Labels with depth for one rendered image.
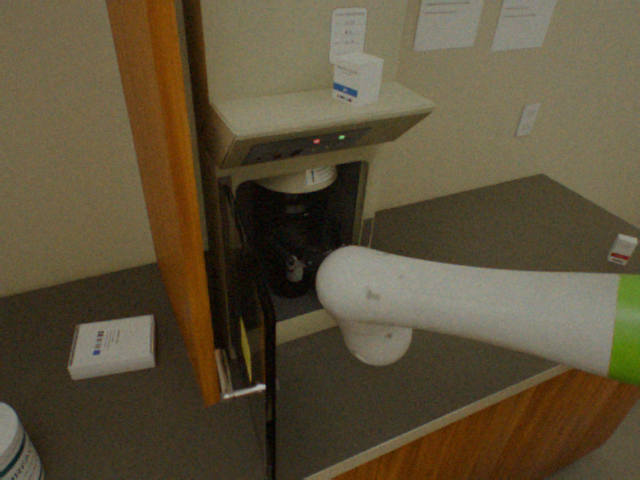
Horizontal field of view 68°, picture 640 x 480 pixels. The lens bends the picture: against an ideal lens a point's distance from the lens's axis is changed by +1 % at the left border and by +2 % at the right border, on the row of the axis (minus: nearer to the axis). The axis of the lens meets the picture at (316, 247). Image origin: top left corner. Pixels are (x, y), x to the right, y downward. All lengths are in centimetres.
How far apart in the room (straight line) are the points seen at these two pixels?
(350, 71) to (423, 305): 34
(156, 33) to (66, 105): 59
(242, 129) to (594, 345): 47
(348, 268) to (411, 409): 47
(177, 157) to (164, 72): 11
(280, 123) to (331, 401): 58
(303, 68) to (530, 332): 48
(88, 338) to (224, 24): 71
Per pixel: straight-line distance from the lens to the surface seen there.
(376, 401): 102
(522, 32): 167
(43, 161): 121
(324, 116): 68
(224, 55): 72
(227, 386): 69
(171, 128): 63
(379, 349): 73
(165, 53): 60
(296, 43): 75
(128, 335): 111
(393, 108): 73
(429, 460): 126
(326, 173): 90
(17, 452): 90
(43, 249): 133
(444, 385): 108
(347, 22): 78
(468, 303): 58
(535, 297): 57
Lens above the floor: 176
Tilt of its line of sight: 37 degrees down
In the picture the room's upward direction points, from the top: 4 degrees clockwise
